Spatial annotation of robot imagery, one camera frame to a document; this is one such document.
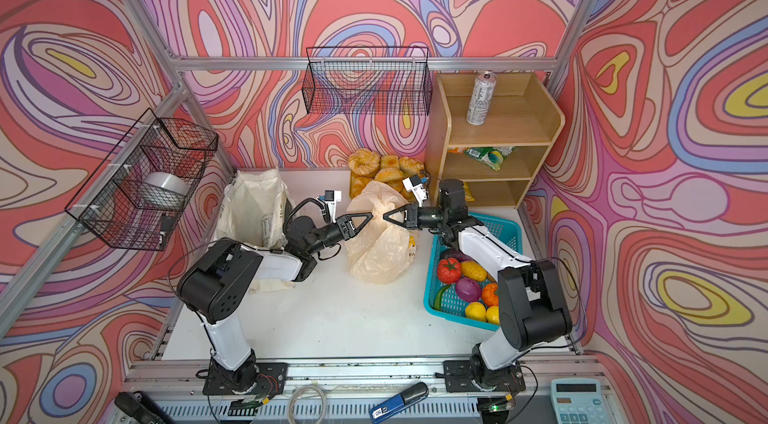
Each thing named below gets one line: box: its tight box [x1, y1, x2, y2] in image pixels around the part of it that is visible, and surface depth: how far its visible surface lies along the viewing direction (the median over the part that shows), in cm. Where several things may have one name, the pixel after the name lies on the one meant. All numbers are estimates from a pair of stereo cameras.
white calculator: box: [550, 377, 609, 424], surface depth 70 cm
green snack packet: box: [464, 146, 515, 171], surface depth 100 cm
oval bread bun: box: [374, 168, 404, 183], surface depth 110 cm
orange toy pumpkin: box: [482, 283, 499, 307], surface depth 84 cm
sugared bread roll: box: [348, 148, 381, 177], surface depth 113 cm
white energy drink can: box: [262, 213, 273, 247], surface depth 98 cm
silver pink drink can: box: [466, 71, 497, 126], surface depth 82 cm
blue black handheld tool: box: [370, 382, 429, 424], surface depth 69 cm
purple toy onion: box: [456, 277, 482, 303], surface depth 85 cm
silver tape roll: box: [140, 172, 190, 210], surface depth 74 cm
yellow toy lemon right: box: [486, 305, 500, 325], surface depth 81 cm
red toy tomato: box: [437, 257, 462, 285], surface depth 88 cm
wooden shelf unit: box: [425, 73, 565, 208], surface depth 91 cm
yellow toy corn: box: [461, 261, 488, 281], surface depth 89 cm
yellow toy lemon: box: [465, 302, 487, 321], surface depth 82 cm
